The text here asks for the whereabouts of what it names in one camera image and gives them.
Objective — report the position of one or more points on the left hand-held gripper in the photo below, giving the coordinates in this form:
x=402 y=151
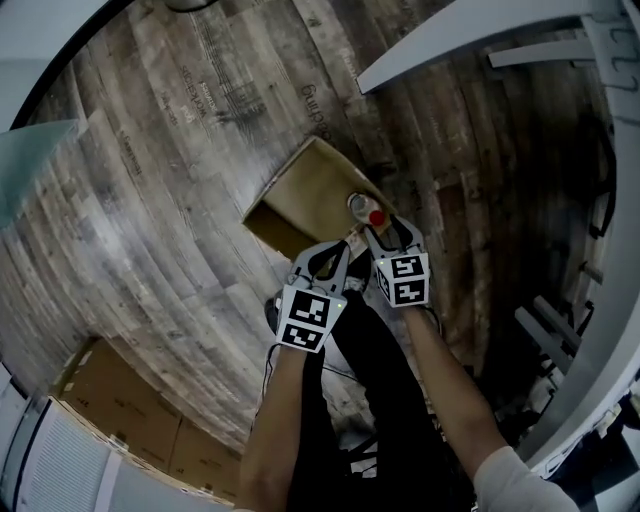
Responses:
x=307 y=315

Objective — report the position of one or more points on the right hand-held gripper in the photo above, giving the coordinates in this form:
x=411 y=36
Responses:
x=404 y=280

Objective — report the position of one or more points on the clear bottle with red cap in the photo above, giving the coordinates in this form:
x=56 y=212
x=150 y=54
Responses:
x=367 y=210

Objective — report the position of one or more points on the brown cardboard box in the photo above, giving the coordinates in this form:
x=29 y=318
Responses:
x=312 y=187

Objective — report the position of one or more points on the person's left forearm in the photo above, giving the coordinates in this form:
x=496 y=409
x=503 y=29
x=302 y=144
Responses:
x=280 y=425

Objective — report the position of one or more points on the person's right forearm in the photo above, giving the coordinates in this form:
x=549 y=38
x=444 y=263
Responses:
x=450 y=390

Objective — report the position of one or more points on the person's grey shoe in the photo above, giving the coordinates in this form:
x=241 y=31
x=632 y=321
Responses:
x=271 y=315

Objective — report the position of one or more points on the person's black trousers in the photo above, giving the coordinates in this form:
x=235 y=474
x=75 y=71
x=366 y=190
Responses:
x=380 y=400

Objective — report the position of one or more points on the small closed cardboard carton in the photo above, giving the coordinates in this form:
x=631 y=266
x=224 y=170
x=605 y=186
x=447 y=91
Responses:
x=205 y=460

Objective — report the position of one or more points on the large closed cardboard carton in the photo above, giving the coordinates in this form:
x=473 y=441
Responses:
x=120 y=400

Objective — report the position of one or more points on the person's white sleeve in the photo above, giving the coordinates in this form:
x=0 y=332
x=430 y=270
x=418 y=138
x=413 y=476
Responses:
x=520 y=487

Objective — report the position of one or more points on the frosted glass panel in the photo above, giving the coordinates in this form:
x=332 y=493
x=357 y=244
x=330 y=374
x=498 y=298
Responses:
x=30 y=165

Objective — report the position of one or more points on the white slatted appliance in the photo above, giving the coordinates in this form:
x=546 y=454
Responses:
x=65 y=465

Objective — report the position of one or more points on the grey metal frame bars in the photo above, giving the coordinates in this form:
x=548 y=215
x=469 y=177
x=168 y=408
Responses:
x=547 y=330

